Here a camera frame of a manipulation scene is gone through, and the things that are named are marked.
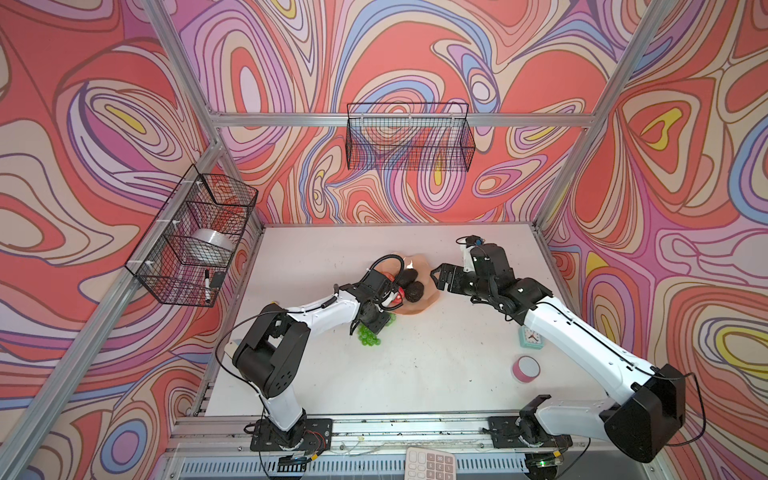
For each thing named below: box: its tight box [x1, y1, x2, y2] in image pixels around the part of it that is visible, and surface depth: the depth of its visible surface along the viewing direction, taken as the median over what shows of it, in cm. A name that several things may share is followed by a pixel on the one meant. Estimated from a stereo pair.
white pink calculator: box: [404, 447, 457, 480], surface depth 70 cm
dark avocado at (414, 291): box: [405, 281, 424, 303], surface depth 97 cm
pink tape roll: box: [512, 355, 541, 383], surface depth 82 cm
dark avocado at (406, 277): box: [396, 268, 418, 288], surface depth 102 cm
